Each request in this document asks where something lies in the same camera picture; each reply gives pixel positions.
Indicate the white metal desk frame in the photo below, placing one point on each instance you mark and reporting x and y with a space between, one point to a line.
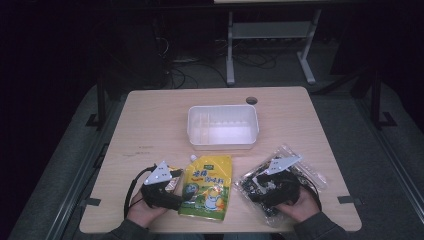
266 30

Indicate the white plastic bin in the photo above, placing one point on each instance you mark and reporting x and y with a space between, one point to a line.
223 133

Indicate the clear packet with dark contents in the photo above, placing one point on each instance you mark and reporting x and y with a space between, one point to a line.
310 173

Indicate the black metal stand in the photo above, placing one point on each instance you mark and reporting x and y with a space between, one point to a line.
376 100
101 100

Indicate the grey tape strip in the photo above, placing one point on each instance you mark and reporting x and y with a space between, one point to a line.
90 202
348 200

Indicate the yellow spout pouch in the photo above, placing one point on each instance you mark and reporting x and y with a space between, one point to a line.
210 186

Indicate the person's right hand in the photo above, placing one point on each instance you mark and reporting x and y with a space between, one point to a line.
301 208

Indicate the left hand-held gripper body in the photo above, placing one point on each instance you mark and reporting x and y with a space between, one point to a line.
159 174

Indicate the person's left hand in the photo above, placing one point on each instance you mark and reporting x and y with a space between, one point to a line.
143 213

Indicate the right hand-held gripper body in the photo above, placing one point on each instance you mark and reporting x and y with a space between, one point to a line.
281 165

